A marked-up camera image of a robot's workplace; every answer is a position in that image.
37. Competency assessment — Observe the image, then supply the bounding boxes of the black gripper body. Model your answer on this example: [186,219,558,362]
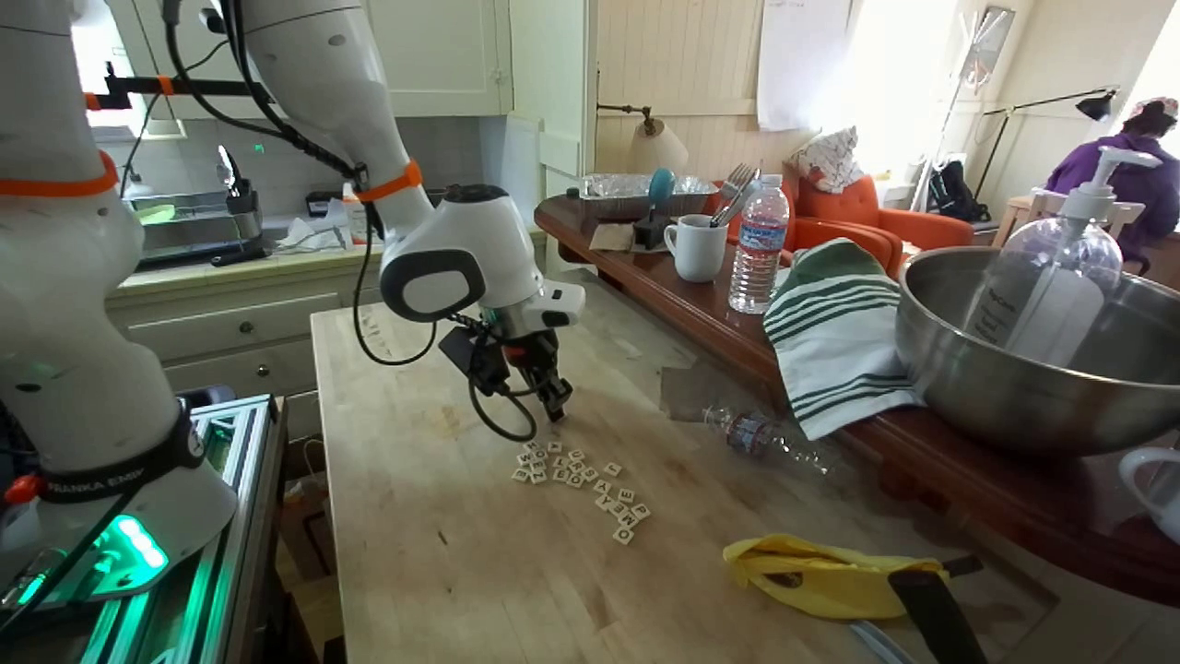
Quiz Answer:
[502,323,567,391]

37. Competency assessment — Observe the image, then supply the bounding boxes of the torn brown paper piece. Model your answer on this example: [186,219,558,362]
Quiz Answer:
[656,362,741,429]

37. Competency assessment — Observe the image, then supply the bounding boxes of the brown paper sheet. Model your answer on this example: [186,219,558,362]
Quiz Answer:
[588,219,640,260]

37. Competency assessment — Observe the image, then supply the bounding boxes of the black stand block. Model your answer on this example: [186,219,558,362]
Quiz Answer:
[631,209,671,255]

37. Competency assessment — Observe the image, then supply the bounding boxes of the crumpled clear plastic wrapper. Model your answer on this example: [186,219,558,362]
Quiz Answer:
[701,402,832,477]

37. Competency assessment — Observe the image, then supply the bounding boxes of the aluminium foil tray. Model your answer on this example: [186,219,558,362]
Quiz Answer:
[574,169,722,202]

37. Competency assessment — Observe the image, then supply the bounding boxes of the white ceramic mug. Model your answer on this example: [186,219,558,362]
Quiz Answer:
[661,209,730,289]

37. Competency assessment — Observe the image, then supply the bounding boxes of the clear plastic water bottle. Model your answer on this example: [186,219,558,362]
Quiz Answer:
[728,169,793,316]

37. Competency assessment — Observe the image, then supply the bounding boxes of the desk lamp cream shade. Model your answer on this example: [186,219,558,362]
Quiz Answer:
[596,98,693,176]

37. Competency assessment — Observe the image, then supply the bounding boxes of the green striped white towel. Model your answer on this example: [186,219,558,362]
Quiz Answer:
[758,235,926,442]

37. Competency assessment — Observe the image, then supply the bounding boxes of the white base cabinet drawers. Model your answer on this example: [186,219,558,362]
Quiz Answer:
[105,245,384,402]

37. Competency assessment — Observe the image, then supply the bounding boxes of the black kitchen faucet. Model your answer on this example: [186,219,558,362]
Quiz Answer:
[213,144,269,252]

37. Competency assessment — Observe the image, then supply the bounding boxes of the patterned cushion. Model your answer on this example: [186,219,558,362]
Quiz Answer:
[797,126,876,197]

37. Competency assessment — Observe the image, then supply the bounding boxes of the orange armchair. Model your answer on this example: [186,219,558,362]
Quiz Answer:
[787,162,982,280]

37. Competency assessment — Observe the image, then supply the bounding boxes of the blank white flipchart paper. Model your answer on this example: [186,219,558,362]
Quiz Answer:
[754,0,859,138]

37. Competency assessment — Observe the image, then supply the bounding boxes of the red-brown wooden counter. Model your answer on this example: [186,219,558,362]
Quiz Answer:
[532,192,1180,610]

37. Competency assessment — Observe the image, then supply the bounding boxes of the black bag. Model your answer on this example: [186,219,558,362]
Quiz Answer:
[922,157,992,225]

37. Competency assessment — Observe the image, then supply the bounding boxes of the large steel bowl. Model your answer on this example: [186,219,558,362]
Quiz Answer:
[896,245,1180,462]

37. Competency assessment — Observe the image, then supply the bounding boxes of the black metal rod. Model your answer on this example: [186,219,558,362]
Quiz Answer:
[76,66,282,116]

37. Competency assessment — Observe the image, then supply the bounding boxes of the clear pump sanitizer bottle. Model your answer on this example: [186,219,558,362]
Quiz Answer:
[958,144,1167,370]

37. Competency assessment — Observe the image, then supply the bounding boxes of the white ceramic cup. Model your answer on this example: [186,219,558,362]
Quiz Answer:
[1119,442,1180,547]

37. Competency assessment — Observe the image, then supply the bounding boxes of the person in purple top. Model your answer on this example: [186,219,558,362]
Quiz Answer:
[1045,97,1180,269]

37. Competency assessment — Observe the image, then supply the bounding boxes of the black floor lamp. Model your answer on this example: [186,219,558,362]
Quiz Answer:
[969,86,1122,214]

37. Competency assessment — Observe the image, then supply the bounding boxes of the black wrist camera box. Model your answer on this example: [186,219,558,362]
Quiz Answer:
[436,322,508,400]

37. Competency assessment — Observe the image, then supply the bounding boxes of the orange strap on forearm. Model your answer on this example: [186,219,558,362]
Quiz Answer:
[355,157,427,208]

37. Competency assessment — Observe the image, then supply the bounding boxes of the aluminium robot stand frame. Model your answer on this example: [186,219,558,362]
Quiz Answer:
[0,391,293,664]

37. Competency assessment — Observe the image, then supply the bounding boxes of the black tool handle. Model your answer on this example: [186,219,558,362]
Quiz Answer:
[884,566,992,664]

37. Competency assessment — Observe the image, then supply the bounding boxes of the orange strap on wide link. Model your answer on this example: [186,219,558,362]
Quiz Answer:
[0,146,123,202]

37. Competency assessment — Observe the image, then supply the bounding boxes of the framed wall poster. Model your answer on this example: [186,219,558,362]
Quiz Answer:
[954,0,1020,103]

